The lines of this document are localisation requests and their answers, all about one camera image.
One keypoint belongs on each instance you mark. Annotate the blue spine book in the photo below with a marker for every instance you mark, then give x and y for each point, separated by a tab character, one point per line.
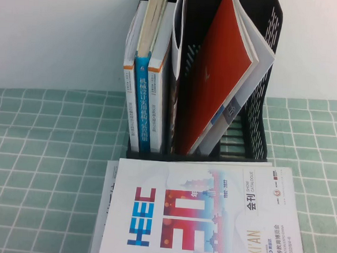
142	101

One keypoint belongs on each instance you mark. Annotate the curved white magazine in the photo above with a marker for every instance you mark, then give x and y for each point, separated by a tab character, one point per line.
176	60

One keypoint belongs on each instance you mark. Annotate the black plastic book holder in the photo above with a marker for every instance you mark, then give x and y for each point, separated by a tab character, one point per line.
259	109

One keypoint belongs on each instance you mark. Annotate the red cover booklet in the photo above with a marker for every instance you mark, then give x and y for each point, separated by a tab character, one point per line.
218	78

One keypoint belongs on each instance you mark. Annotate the white booklet under catalogue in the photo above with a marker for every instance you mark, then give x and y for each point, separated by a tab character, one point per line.
107	200

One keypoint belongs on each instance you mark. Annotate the white book orange band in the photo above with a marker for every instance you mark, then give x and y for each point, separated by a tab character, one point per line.
156	102
129	100

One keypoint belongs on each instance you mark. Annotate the HEEC show catalogue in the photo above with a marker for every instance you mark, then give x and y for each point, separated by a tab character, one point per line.
208	222

